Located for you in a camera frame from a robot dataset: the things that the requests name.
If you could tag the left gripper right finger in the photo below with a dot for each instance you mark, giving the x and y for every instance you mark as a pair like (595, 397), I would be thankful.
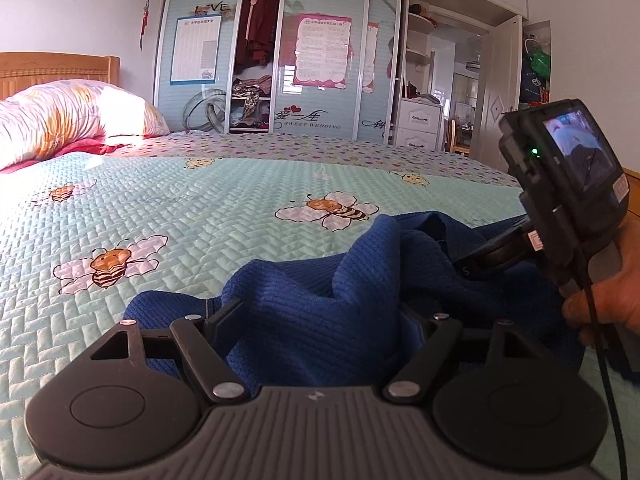
(419, 377)

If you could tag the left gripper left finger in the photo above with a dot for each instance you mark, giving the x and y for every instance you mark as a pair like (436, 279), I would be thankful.
(203, 343)

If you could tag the blue knit sweater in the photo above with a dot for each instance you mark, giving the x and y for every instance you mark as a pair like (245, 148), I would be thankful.
(351, 319)

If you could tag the person's right hand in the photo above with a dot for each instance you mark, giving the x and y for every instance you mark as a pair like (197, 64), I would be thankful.
(617, 299)

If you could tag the wooden dresser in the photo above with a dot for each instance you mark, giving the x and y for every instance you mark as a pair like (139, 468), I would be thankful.
(633, 178)

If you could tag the mint quilted bee bedspread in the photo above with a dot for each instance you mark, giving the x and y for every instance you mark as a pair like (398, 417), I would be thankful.
(215, 200)

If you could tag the white drawer cabinet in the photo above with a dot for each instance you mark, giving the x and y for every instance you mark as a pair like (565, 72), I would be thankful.
(419, 125)

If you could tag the floral pillow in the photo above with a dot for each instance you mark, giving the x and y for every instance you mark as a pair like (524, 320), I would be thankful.
(37, 123)

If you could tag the sliding door wardrobe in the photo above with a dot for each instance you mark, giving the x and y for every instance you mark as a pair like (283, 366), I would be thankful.
(333, 68)

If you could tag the wooden headboard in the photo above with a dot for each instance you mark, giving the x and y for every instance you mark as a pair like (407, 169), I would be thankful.
(22, 70)

